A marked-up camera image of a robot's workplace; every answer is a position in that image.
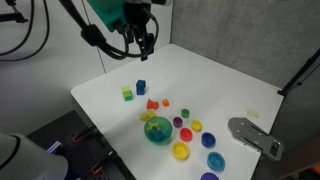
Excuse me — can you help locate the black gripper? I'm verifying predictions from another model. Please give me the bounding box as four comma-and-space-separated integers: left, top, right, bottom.
123, 0, 156, 62

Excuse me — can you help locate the light blue bowl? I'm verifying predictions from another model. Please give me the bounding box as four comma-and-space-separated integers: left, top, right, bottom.
206, 151, 226, 172

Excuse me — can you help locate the green bowl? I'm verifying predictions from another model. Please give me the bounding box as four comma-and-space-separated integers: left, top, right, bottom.
143, 116, 174, 145

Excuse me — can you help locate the yellow bowl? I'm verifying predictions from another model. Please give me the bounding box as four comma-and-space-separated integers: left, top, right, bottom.
171, 140, 191, 161

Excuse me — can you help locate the blue cube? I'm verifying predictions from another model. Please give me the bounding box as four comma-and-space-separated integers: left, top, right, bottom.
135, 79, 147, 96

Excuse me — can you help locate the lime cube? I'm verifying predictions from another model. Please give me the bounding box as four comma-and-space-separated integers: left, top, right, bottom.
121, 85, 133, 98

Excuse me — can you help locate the yellow toy block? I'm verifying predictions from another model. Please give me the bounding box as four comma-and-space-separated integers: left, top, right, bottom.
139, 110, 157, 122

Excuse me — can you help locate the small green cup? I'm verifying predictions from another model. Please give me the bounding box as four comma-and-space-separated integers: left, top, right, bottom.
180, 108, 191, 119

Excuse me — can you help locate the small purple cup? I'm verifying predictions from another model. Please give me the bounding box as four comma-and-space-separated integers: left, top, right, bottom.
172, 116, 184, 129

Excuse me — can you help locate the small yellow cup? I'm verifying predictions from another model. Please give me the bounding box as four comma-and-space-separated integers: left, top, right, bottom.
190, 119, 203, 133

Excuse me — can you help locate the red-tipped black clamp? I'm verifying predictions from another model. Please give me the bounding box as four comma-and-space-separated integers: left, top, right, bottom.
91, 150, 118, 176
71, 124, 97, 144

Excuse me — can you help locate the dark blue cup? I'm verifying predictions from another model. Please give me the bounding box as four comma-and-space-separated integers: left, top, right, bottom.
201, 131, 217, 149

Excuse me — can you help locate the black base platform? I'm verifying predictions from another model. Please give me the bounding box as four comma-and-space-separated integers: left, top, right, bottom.
25, 110, 136, 180

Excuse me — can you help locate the pale yellow sticky note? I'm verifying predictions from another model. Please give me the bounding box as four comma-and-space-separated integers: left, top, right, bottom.
247, 108, 260, 119

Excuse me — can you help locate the purple light strip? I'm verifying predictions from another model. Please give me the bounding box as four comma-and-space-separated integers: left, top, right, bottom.
46, 140, 63, 155

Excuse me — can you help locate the grey metal mounting plate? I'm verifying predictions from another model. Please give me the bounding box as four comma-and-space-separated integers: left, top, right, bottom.
227, 116, 285, 162

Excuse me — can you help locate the black tripod stand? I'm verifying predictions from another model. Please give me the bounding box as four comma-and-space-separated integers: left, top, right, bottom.
277, 47, 320, 97

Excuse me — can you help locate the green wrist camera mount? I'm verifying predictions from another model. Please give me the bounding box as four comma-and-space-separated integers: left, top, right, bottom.
87, 0, 128, 33

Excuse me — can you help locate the black cable bundle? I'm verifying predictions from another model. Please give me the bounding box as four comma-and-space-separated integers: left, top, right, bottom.
0, 0, 160, 63

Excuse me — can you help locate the black camera boom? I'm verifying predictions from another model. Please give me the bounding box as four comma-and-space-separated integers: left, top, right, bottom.
0, 0, 30, 24

